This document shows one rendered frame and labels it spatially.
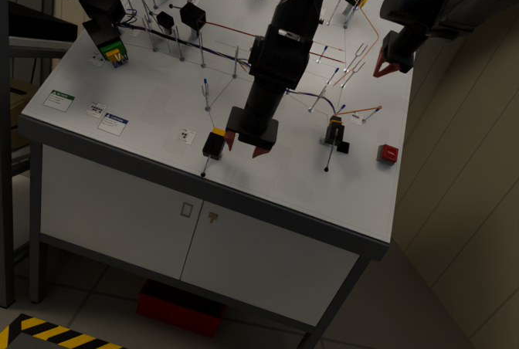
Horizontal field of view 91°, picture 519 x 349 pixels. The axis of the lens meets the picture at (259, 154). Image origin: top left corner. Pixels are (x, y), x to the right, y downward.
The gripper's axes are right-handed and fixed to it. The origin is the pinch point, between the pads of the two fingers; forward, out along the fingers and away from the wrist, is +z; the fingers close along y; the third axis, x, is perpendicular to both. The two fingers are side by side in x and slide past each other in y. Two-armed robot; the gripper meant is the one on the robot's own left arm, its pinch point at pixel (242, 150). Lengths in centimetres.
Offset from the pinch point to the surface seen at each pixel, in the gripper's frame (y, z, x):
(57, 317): 50, 102, 33
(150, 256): 18, 60, 12
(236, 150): 0.0, 18.1, -14.1
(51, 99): 59, 23, -17
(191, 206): 8.5, 35.7, -0.1
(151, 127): 27.4, 20.6, -15.3
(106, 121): 40.7, 22.6, -13.7
